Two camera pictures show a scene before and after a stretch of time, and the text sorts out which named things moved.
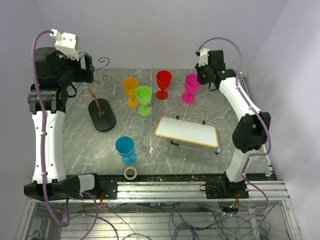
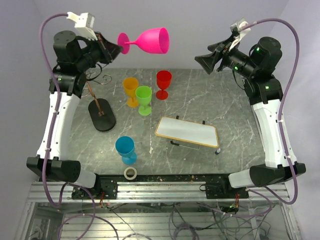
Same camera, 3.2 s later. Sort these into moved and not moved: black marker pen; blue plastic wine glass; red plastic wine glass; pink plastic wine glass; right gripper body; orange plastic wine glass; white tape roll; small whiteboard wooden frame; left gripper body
Moved: left gripper body; pink plastic wine glass; right gripper body
Not moved: orange plastic wine glass; red plastic wine glass; black marker pen; white tape roll; small whiteboard wooden frame; blue plastic wine glass
